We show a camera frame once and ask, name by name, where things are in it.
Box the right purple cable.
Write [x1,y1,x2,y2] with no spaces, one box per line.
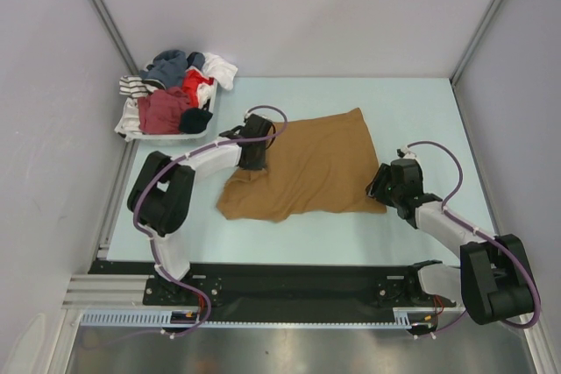
[402,140,543,340]

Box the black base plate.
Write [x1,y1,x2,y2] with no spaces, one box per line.
[89,261,455,320]

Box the slotted cable duct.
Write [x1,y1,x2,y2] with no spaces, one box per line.
[80,309,436,331]

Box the purple cable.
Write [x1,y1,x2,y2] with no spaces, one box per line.
[132,104,289,341]
[402,140,543,340]

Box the white garment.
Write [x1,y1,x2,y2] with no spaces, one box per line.
[202,53,238,91]

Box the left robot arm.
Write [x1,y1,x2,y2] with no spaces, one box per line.
[127,113,287,304]

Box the black garment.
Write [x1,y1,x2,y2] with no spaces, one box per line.
[178,108,213,135]

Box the maroon garment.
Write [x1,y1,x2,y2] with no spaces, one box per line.
[137,88,193,135]

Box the blue grey garment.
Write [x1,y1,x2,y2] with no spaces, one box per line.
[138,50,205,90]

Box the aluminium rail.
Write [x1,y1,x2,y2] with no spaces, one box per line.
[62,274,148,308]

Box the striped garment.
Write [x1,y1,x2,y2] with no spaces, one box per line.
[118,75,150,98]

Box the tan tank top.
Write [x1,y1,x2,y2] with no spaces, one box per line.
[217,108,387,222]

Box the red garment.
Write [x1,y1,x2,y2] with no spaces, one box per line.
[181,67,215,102]

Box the white laundry basket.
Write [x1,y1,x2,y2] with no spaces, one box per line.
[114,80,217,145]

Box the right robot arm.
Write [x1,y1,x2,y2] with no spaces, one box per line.
[366,145,542,329]

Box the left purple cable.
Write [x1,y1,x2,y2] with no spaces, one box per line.
[132,104,289,341]

